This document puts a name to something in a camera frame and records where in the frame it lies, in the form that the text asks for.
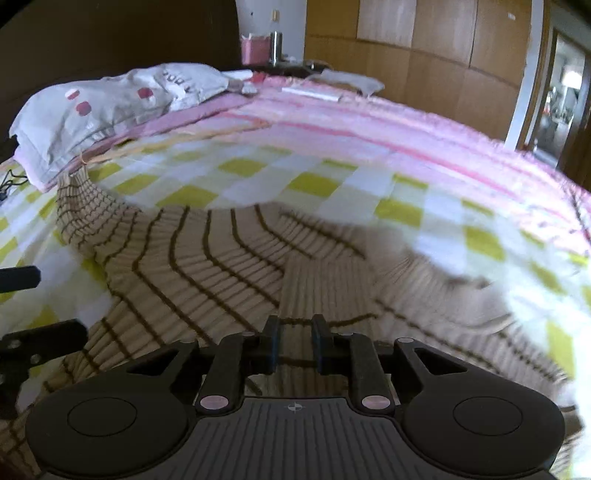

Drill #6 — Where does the dark wooden headboard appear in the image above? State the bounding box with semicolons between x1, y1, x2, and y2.
0;0;243;158

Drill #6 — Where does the dark nightstand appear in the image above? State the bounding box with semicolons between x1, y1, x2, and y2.
222;60;324;79

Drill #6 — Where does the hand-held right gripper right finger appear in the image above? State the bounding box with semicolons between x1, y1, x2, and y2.
311;314;468;412

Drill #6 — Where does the wooden wardrobe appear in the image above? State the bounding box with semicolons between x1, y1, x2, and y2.
304;0;536;139

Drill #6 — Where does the yellow white checked blanket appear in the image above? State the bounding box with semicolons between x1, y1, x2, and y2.
0;134;591;480

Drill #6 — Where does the pink striped quilt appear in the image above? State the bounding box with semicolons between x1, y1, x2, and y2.
78;74;591;259

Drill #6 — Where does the white crumpled cloth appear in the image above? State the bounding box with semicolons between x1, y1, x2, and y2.
307;69;386;95

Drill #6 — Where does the pink box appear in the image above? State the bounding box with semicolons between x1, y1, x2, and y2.
240;34;272;65

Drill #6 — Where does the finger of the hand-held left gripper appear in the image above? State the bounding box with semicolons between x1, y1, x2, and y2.
0;266;41;292
0;318;88;418

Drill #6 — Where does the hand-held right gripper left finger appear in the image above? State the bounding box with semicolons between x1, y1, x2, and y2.
126;315;281;415

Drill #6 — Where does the white flat strip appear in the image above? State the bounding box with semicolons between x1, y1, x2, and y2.
281;87;341;102

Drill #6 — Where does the black cable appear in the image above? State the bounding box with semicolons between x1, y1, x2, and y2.
0;168;28;201

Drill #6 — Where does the grey pillow with pink print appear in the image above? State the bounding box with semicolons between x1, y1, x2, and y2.
9;62;232;169

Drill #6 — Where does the beige brown-striped knit sweater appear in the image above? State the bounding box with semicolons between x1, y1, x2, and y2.
0;166;578;480

